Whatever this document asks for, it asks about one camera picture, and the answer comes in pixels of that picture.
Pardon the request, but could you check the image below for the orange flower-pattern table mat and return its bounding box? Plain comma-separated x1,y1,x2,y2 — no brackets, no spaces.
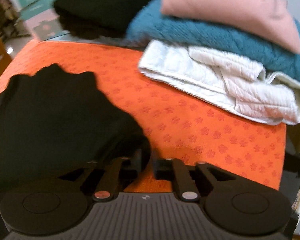
0,40,286,189

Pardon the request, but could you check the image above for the wooden chair right with clothes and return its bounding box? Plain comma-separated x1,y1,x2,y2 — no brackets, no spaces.
279,152,300,237

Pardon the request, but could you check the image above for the black folded clothes pile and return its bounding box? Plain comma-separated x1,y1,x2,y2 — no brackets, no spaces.
53,0,151,40

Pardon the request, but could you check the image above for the teal knitted sweater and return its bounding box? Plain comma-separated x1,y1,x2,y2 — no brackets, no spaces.
126,0,300,82

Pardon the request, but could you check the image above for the pink folded garment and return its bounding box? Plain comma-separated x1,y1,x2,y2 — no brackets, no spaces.
160,0,300,54

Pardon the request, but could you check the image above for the black sweater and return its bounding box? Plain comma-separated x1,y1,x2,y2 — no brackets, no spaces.
0,64,151,188

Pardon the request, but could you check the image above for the white quilted jacket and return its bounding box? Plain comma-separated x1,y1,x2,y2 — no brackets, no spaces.
138,40,300,125

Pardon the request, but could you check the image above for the lower teal pink carton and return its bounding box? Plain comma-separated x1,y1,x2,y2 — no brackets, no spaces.
20,0,67,41

